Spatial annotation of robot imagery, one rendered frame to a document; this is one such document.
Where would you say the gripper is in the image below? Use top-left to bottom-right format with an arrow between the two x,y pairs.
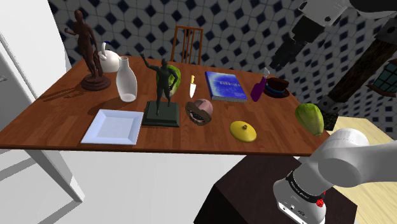
268,15 -> 326,70

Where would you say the brown hat with blue band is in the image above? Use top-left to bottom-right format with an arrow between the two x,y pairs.
263,77 -> 291,99

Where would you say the purple spray bottle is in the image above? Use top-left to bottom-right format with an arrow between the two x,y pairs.
250,67 -> 270,103

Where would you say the green oblong papaya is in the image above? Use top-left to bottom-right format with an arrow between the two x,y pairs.
294,102 -> 325,137

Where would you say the blue book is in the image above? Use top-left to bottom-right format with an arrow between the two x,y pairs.
204,71 -> 248,103

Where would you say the yellow lid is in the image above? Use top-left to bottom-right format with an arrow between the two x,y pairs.
229,120 -> 258,143

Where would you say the brown wooden chair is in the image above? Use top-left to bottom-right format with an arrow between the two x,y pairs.
169,25 -> 204,66

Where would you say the green round melon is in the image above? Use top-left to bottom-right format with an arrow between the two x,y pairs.
156,64 -> 182,95

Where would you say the dark green human figure statue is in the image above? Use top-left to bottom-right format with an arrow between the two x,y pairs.
139,52 -> 181,129

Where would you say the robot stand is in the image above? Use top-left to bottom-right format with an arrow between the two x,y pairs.
193,154 -> 358,224

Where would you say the clear glass bottle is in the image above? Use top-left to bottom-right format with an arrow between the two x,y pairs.
116,56 -> 138,103

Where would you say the white teapot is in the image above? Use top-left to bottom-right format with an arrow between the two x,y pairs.
97,41 -> 121,73

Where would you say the white square plate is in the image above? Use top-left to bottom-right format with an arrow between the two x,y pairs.
80,108 -> 144,146

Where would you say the brown human figure statue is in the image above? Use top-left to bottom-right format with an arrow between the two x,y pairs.
64,9 -> 112,92

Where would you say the brown wooden table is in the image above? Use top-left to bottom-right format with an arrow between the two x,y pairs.
0,55 -> 331,157

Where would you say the yellow-handled knife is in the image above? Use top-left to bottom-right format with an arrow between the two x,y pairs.
189,74 -> 197,99

